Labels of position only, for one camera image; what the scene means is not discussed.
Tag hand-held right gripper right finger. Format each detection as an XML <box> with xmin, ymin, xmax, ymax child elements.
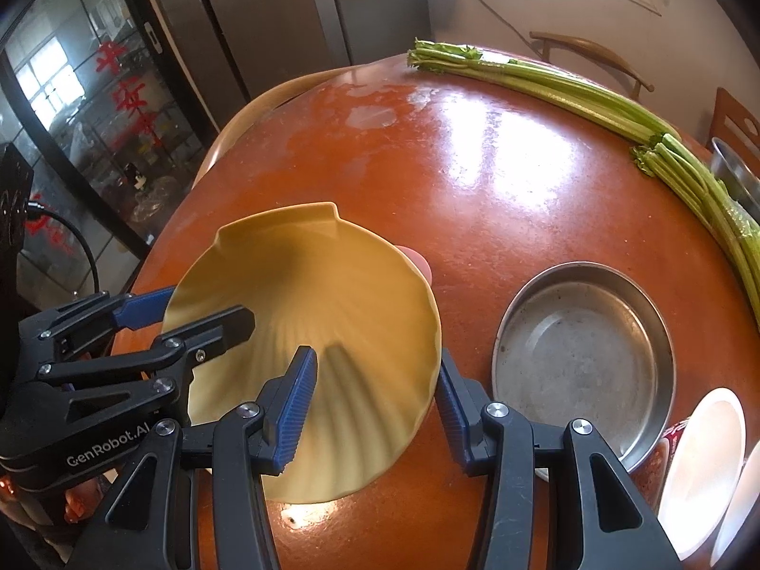
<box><xmin>436</xmin><ymin>347</ymin><xmax>681</xmax><ymax>570</ymax></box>

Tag glass door with red decorations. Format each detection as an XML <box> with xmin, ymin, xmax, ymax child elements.
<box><xmin>0</xmin><ymin>0</ymin><xmax>222</xmax><ymax>295</ymax></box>

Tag grey refrigerator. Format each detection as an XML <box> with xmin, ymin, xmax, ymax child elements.
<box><xmin>126</xmin><ymin>0</ymin><xmax>432</xmax><ymax>151</ymax></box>

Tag person's left hand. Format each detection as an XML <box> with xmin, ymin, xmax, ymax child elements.
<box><xmin>58</xmin><ymin>476</ymin><xmax>111</xmax><ymax>527</ymax></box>

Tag wooden chair with curved back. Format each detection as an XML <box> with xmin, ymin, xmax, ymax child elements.
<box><xmin>528</xmin><ymin>32</ymin><xmax>655</xmax><ymax>101</ymax></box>

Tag wooden chair with cutout back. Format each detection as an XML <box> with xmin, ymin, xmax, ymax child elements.
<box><xmin>708</xmin><ymin>87</ymin><xmax>760</xmax><ymax>156</ymax></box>

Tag thin wall cable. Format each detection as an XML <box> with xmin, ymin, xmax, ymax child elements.
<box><xmin>424</xmin><ymin>0</ymin><xmax>536</xmax><ymax>49</ymax></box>

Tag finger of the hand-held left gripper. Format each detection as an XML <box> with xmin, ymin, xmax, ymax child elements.
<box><xmin>18</xmin><ymin>286</ymin><xmax>177</xmax><ymax>358</ymax></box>
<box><xmin>34</xmin><ymin>304</ymin><xmax>257</xmax><ymax>429</ymax></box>

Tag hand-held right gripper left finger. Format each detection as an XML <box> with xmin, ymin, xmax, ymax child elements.
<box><xmin>86</xmin><ymin>344</ymin><xmax>318</xmax><ymax>570</ymax></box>

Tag pink round object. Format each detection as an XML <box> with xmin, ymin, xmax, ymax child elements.
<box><xmin>396</xmin><ymin>244</ymin><xmax>432</xmax><ymax>284</ymax></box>

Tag small steel bowl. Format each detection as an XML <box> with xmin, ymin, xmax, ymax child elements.
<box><xmin>709</xmin><ymin>136</ymin><xmax>760</xmax><ymax>222</ymax></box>

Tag red and white paper bowl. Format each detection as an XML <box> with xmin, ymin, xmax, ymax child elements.
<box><xmin>653</xmin><ymin>388</ymin><xmax>747</xmax><ymax>561</ymax></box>

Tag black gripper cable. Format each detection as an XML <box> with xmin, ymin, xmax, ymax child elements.
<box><xmin>24</xmin><ymin>200</ymin><xmax>100</xmax><ymax>299</ymax></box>

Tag yellow shell-shaped plate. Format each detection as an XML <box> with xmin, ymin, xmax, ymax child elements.
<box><xmin>161</xmin><ymin>202</ymin><xmax>444</xmax><ymax>503</ymax></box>

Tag celery bunch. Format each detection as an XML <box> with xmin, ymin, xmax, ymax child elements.
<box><xmin>406</xmin><ymin>38</ymin><xmax>681</xmax><ymax>144</ymax></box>
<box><xmin>631</xmin><ymin>133</ymin><xmax>760</xmax><ymax>334</ymax></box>

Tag light wooden chair back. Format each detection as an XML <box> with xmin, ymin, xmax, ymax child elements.
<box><xmin>199</xmin><ymin>64</ymin><xmax>364</xmax><ymax>192</ymax></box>

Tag round steel plate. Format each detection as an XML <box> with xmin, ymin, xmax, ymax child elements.
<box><xmin>492</xmin><ymin>261</ymin><xmax>677</xmax><ymax>475</ymax></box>

